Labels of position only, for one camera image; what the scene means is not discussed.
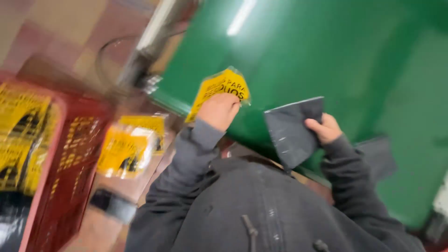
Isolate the person's right hand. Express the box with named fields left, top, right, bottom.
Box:
left=304, top=113, right=343, bottom=146

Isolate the person's left hand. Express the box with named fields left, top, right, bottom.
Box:
left=197, top=93, right=241, bottom=133

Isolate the yellow label bag packet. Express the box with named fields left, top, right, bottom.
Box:
left=96, top=126, right=155, bottom=180
left=118, top=114, right=167, bottom=155
left=184, top=66, right=252, bottom=124

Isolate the dark grey plastic bag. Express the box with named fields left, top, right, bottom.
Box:
left=263, top=96, right=325, bottom=172

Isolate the metal table leg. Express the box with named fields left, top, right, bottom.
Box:
left=115, top=0, right=201, bottom=96

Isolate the black and grey object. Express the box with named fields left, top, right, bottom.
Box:
left=88, top=188, right=138, bottom=225

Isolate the red plastic crate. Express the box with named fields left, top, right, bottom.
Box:
left=0, top=72, right=117, bottom=252

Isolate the heap of yellow packets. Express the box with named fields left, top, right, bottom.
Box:
left=0, top=82, right=61, bottom=196

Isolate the white object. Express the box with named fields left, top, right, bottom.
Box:
left=425, top=171, right=448, bottom=243

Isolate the shiny black plastic bag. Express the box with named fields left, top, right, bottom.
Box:
left=0, top=192, right=34, bottom=252

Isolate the thin curved cable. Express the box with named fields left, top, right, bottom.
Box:
left=95, top=34, right=141, bottom=92

